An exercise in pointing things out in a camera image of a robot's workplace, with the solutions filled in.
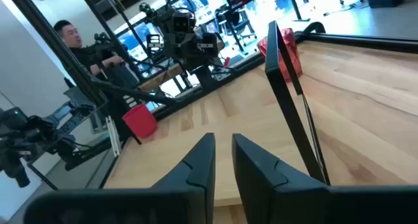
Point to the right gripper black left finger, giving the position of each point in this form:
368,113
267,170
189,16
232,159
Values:
192,185

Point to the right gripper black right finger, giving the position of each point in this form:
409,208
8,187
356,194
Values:
261,185

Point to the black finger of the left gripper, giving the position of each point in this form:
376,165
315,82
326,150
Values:
208,44
154,46

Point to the smooth red plastic cup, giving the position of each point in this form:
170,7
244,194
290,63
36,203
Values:
140,121

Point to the red ribbed glass cup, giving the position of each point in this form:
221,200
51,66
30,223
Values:
294,54

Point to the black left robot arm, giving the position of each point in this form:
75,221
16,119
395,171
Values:
202,72

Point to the black office chair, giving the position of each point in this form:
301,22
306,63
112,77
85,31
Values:
238,25

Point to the person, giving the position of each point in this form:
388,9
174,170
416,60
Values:
81,54

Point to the wooden cutting board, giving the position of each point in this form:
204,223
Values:
284,96

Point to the black rig upright post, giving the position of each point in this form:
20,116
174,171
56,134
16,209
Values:
58,51

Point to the black aluminium table frame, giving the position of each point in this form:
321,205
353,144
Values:
359,41

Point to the black camera rig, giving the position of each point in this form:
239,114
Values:
23,139

